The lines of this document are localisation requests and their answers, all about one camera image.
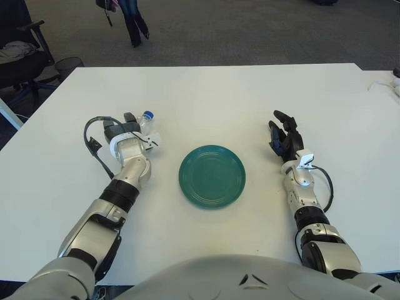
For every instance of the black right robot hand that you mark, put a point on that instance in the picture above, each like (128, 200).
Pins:
(293, 140)

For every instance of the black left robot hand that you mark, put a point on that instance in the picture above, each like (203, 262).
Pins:
(125, 128)

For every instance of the clear bottle with blue cap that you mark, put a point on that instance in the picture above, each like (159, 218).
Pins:
(147, 122)

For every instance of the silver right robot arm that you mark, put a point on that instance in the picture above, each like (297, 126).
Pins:
(300, 193)

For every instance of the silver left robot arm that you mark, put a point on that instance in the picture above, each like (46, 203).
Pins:
(131, 162)

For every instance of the green round plate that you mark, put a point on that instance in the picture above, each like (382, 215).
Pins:
(212, 178)

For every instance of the person legs in dark trousers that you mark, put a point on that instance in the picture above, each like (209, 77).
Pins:
(134, 25)

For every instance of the black office chair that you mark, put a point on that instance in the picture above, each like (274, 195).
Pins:
(18, 67)

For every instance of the grey cloth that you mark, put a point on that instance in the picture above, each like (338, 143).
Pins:
(14, 50)

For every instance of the grey robot torso shell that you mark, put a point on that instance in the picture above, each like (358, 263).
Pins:
(218, 281)

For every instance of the white desk frame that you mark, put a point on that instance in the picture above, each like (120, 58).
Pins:
(7, 114)

